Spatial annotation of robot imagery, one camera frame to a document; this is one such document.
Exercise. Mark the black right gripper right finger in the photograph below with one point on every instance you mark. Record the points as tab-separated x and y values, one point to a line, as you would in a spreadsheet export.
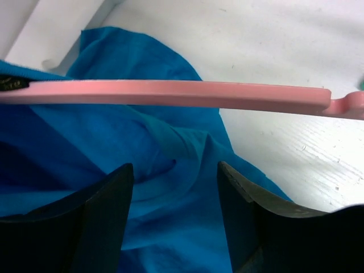
266	233

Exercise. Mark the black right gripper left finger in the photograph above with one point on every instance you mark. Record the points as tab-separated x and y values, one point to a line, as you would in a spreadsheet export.
82	232

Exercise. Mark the blue t shirt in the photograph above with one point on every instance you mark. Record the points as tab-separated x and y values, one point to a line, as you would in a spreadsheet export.
175	221

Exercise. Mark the pink plastic hanger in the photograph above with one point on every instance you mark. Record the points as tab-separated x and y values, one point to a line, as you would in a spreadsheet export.
227	95

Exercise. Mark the green tank top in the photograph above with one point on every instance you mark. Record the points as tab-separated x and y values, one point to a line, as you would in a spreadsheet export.
361	84

